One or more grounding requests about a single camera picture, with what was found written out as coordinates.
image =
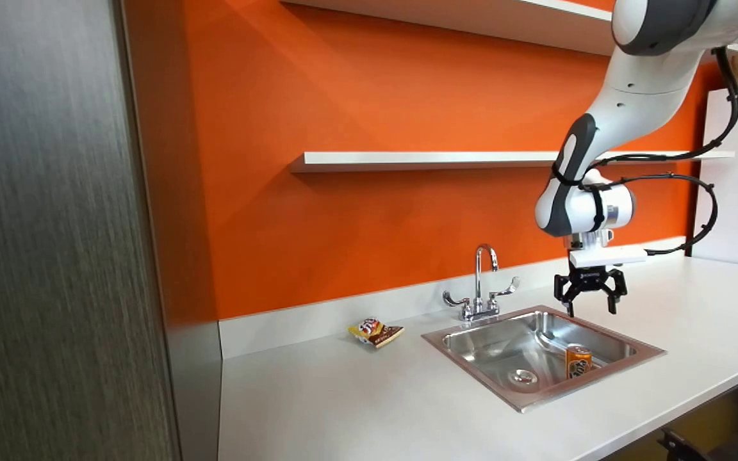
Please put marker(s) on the upper white wall shelf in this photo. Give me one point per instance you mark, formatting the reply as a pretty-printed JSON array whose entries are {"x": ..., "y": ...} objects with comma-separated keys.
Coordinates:
[{"x": 560, "y": 24}]

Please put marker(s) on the chrome faucet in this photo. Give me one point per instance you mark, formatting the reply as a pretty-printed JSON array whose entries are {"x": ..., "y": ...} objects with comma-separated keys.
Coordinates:
[{"x": 482, "y": 300}]

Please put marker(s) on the stainless steel sink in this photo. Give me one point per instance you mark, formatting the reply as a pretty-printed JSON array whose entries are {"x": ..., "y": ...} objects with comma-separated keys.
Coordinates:
[{"x": 522, "y": 354}]

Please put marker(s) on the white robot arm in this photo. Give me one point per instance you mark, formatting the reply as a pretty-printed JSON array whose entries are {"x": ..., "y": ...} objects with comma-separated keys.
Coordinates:
[{"x": 655, "y": 59}]

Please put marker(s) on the grey tall cabinet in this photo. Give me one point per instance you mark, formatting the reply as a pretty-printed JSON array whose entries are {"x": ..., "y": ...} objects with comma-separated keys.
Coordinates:
[{"x": 108, "y": 342}]

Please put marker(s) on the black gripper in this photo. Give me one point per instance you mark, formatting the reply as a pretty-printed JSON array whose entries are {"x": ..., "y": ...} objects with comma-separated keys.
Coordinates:
[{"x": 591, "y": 281}]

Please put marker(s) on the small snack packet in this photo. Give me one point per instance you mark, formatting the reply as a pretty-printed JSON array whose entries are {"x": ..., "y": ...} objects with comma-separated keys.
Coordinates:
[{"x": 376, "y": 333}]

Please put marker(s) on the orange soda can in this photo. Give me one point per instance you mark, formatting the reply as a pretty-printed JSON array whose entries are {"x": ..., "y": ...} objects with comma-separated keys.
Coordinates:
[{"x": 577, "y": 362}]

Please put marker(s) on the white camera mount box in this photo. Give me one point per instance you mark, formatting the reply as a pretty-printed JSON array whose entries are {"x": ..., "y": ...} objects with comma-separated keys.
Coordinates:
[{"x": 585, "y": 250}]

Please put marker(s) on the lower white wall shelf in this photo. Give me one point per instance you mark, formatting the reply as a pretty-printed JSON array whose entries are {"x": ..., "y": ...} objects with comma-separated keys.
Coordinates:
[{"x": 419, "y": 159}]

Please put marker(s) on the white wall shelf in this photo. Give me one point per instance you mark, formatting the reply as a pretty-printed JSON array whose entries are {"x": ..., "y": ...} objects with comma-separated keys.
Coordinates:
[
  {"x": 560, "y": 24},
  {"x": 419, "y": 159}
]

